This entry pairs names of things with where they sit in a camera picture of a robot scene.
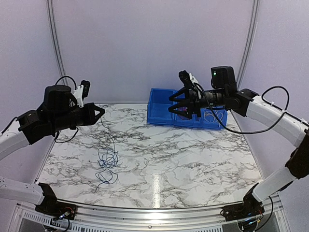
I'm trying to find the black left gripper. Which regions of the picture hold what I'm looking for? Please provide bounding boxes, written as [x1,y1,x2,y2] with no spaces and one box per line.
[51,102,105,132]

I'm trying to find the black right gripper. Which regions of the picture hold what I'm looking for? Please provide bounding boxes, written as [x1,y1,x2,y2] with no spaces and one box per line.
[169,85,227,119]

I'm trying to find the red cable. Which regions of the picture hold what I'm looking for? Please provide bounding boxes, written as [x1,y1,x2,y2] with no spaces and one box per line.
[177,105,191,120]

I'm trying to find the yellow cable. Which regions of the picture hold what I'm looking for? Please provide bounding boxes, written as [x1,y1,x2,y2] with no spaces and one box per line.
[204,110,224,128]
[205,110,224,126]

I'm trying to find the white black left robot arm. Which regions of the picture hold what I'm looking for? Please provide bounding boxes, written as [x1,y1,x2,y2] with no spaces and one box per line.
[0,82,105,215]

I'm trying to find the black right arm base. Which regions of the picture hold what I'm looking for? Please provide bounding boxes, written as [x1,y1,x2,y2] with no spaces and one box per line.
[220,190,265,221]

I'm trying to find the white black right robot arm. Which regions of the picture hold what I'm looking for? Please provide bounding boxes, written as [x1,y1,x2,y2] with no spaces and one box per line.
[168,66,309,217]

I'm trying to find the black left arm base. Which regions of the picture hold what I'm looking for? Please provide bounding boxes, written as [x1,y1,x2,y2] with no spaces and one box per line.
[35,183,77,220]

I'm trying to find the blue plastic bin left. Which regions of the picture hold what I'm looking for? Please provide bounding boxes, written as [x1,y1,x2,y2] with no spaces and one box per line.
[146,88,175,126]

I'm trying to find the blue plastic bin right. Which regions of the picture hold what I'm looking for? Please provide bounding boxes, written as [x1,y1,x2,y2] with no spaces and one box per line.
[200,109,228,130]

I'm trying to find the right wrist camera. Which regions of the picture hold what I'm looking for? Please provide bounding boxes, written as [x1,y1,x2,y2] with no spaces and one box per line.
[179,70,199,89]

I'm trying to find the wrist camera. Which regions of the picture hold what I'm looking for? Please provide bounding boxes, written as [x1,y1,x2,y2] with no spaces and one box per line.
[73,80,90,108]
[179,70,199,89]

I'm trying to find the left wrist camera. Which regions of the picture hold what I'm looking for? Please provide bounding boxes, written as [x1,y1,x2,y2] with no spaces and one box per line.
[73,80,90,108]

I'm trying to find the aluminium front rail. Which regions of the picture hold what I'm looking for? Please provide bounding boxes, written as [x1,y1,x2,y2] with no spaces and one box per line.
[8,194,291,232]

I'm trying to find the aluminium frame post left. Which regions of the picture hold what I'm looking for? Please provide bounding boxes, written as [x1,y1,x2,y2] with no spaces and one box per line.
[46,0,74,90]

